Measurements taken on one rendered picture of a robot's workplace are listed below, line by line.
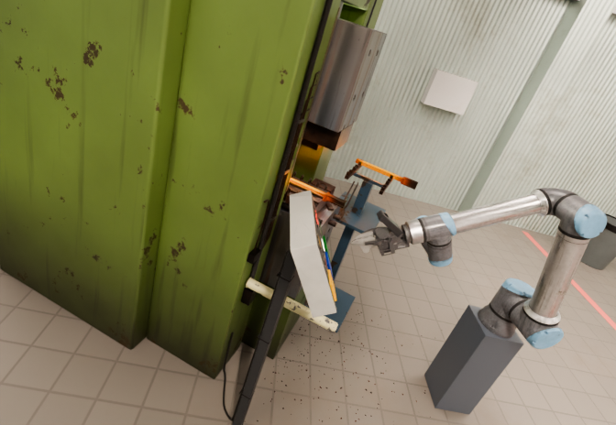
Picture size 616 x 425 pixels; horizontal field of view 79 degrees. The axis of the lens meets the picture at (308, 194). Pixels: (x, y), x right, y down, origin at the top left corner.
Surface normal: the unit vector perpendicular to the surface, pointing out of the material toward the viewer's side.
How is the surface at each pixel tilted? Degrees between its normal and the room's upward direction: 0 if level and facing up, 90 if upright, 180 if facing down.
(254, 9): 90
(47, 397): 0
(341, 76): 90
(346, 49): 90
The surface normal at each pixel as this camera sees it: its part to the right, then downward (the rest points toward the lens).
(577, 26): 0.00, 0.45
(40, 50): -0.36, 0.32
